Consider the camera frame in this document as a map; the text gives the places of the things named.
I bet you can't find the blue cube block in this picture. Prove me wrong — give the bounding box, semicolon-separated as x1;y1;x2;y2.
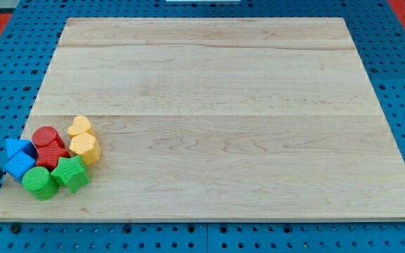
4;152;36;182

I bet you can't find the light wooden board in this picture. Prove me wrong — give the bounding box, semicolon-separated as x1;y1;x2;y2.
0;18;405;223

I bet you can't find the yellow hexagon block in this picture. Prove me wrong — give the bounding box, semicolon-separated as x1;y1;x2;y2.
70;133;101;165

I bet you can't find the yellow heart block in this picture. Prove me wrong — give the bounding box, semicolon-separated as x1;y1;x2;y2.
67;115;96;138

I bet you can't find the green star block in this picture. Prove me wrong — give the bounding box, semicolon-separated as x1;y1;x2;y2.
51;155;91;193

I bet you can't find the red star block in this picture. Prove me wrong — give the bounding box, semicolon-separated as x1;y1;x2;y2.
35;141;70;171

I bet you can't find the red cylinder block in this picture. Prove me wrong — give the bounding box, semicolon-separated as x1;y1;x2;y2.
32;126;65;148

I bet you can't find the green cylinder block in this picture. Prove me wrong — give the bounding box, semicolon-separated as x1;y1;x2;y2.
22;167;58;201

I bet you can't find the blue triangle block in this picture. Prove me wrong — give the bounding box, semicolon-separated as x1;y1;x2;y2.
5;138;37;159

